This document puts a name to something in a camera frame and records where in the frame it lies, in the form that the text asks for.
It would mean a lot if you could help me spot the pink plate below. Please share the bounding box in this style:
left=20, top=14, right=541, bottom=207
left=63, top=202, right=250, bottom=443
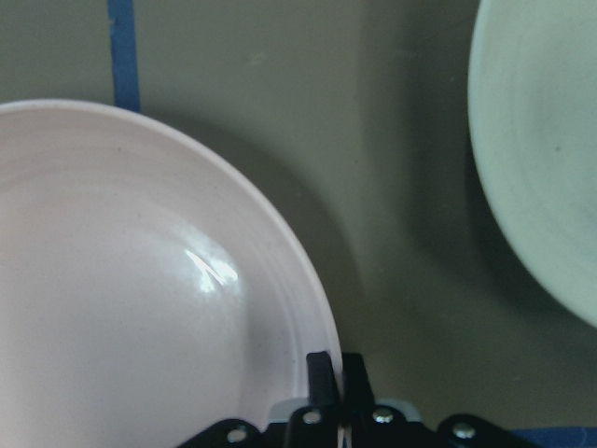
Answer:
left=1, top=101, right=341, bottom=447

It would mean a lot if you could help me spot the cream white plate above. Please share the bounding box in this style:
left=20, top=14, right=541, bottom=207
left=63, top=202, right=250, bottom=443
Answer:
left=467, top=1, right=596, bottom=324

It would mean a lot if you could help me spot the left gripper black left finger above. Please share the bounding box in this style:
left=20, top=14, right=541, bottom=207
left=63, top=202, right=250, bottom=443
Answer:
left=306, top=351, right=340, bottom=407

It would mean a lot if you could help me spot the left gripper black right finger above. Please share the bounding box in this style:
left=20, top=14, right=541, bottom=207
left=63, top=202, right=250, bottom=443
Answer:
left=342, top=352, right=375, bottom=411

